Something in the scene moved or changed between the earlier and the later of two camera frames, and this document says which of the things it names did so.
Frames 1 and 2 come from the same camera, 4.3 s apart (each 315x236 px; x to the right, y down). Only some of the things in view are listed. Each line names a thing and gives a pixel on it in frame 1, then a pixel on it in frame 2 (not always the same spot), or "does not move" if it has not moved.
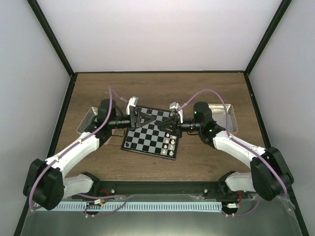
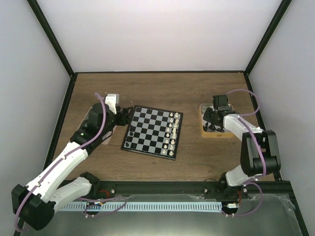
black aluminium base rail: [195, 189] does not move
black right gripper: [175, 125] to [206, 117]
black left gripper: [136, 119] to [125, 118]
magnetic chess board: [150, 138] does not move
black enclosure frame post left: [53, 38] does not move
